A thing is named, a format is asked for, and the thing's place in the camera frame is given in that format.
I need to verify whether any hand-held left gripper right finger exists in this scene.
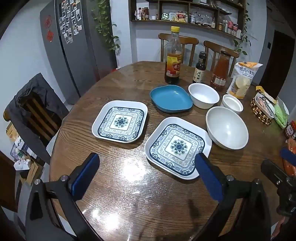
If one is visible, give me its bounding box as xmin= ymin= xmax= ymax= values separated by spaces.
xmin=194 ymin=152 xmax=272 ymax=241

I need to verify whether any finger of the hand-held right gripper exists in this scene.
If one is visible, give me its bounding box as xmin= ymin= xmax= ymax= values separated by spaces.
xmin=279 ymin=147 xmax=296 ymax=168
xmin=261 ymin=159 xmax=292 ymax=186

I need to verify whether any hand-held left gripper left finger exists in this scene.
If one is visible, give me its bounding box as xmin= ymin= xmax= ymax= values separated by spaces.
xmin=25 ymin=152 xmax=100 ymax=241

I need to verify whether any blue patterned square plate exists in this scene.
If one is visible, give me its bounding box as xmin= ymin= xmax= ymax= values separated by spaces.
xmin=144 ymin=116 xmax=213 ymax=180
xmin=92 ymin=100 xmax=148 ymax=144

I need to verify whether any large white bowl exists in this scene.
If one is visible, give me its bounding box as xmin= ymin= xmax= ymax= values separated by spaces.
xmin=206 ymin=106 xmax=249 ymax=150

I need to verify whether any small white bowl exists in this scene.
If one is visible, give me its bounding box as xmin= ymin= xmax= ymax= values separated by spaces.
xmin=222 ymin=94 xmax=244 ymax=114

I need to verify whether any medium white bowl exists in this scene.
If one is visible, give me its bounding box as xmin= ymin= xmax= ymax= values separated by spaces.
xmin=188 ymin=83 xmax=220 ymax=109

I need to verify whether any blue square dish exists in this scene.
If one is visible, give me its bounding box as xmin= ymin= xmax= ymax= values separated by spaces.
xmin=149 ymin=85 xmax=194 ymax=114

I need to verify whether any orange packet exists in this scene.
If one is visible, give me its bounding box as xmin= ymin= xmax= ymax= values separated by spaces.
xmin=285 ymin=138 xmax=296 ymax=176

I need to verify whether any red jar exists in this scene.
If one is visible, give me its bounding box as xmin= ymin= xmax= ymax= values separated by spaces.
xmin=285 ymin=123 xmax=296 ymax=139

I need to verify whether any green packet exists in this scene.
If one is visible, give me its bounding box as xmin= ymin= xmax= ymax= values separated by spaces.
xmin=274 ymin=96 xmax=289 ymax=129

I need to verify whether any cardboard box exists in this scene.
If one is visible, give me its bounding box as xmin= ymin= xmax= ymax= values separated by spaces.
xmin=24 ymin=160 xmax=44 ymax=186

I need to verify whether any yellow snack packet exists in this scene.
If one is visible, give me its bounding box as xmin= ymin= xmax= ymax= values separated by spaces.
xmin=255 ymin=86 xmax=278 ymax=120

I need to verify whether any wooden chair with jacket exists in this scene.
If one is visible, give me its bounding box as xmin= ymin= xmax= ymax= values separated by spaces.
xmin=3 ymin=93 xmax=63 ymax=144

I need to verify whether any white flour bag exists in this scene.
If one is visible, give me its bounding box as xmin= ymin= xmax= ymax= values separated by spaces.
xmin=226 ymin=62 xmax=264 ymax=100

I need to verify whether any dark wooden door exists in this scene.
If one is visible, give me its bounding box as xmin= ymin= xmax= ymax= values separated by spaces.
xmin=259 ymin=30 xmax=295 ymax=98

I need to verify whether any orange sauce bottle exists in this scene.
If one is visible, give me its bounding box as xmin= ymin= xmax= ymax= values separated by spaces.
xmin=210 ymin=50 xmax=232 ymax=91

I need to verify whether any dark grey jacket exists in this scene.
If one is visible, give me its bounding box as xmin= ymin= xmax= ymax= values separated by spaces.
xmin=6 ymin=72 xmax=70 ymax=165

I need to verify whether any small dark soy sauce bottle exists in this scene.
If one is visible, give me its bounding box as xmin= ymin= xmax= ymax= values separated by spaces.
xmin=192 ymin=51 xmax=208 ymax=84

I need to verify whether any yellow cap vinegar bottle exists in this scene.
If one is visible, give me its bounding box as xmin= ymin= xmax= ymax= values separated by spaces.
xmin=164 ymin=26 xmax=183 ymax=84

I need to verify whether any grey refrigerator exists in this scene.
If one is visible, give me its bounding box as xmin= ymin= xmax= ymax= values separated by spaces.
xmin=40 ymin=0 xmax=118 ymax=105

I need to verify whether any thin leafy vine plant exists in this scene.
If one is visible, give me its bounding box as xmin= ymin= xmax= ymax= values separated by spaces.
xmin=233 ymin=2 xmax=257 ymax=56

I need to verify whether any wooden dining chair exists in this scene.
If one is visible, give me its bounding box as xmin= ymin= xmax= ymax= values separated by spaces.
xmin=203 ymin=40 xmax=240 ymax=72
xmin=158 ymin=33 xmax=199 ymax=67

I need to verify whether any green hanging vine plant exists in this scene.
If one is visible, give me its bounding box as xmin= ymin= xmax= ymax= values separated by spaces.
xmin=91 ymin=0 xmax=121 ymax=52

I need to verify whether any group of photo magnets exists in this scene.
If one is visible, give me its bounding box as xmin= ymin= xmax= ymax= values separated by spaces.
xmin=58 ymin=0 xmax=83 ymax=44

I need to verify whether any row of shelf jars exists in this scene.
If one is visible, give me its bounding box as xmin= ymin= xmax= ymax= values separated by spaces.
xmin=134 ymin=6 xmax=243 ymax=39

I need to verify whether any wooden wall shelf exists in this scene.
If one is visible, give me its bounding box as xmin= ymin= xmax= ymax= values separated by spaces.
xmin=129 ymin=0 xmax=247 ymax=40

